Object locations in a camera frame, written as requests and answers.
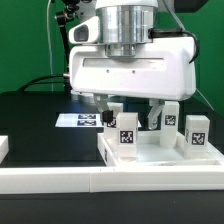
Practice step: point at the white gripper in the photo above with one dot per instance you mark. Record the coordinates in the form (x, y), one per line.
(160, 70)

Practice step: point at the white square table top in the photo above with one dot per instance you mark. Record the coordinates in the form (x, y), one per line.
(150, 153)

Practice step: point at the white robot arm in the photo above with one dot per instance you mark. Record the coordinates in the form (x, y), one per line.
(120, 51)

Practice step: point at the apriltag base marker sheet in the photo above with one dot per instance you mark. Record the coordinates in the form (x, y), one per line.
(76, 120)

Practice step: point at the white front fence bar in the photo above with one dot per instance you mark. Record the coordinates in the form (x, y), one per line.
(110, 179)

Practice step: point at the white left fence piece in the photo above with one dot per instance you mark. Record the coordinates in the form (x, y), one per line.
(4, 148)

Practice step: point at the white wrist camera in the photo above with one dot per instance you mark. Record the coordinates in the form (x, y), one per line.
(86, 32)

